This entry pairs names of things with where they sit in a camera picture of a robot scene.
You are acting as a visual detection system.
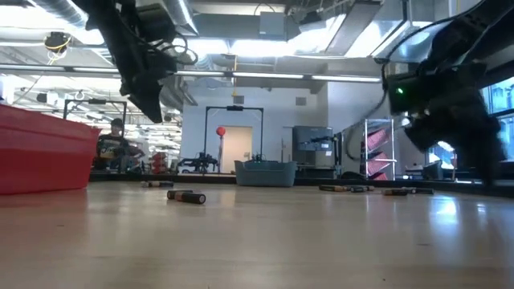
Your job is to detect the black aluminium table frame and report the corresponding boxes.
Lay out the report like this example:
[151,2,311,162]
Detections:
[88,171,514,198]

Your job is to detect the grey ceiling box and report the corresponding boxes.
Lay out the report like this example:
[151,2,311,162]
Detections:
[259,10,288,41]

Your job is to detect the grey cabinet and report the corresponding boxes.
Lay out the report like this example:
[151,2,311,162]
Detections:
[292,124,336,169]

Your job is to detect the long ceiling light strip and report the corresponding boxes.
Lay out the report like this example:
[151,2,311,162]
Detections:
[0,63,382,84]

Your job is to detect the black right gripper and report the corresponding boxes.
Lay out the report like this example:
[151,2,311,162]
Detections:
[385,59,508,186]

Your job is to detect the black ceiling cable reel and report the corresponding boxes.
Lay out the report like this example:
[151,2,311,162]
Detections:
[43,31,72,54]

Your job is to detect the metal rack with red bins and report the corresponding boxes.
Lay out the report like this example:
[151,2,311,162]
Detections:
[341,117,398,181]

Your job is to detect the red plastic bin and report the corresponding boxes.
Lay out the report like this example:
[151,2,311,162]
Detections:
[0,103,102,196]

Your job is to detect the beige door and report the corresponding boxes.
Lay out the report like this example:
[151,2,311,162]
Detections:
[218,125,254,174]

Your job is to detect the person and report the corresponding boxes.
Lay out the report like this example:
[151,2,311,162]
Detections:
[94,117,146,173]

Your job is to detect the red storage bin stack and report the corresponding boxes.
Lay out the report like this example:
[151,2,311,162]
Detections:
[150,151,169,174]

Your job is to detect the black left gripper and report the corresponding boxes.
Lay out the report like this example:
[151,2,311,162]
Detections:
[120,47,177,124]

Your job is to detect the large silver air duct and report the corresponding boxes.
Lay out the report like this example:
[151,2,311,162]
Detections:
[324,0,455,64]

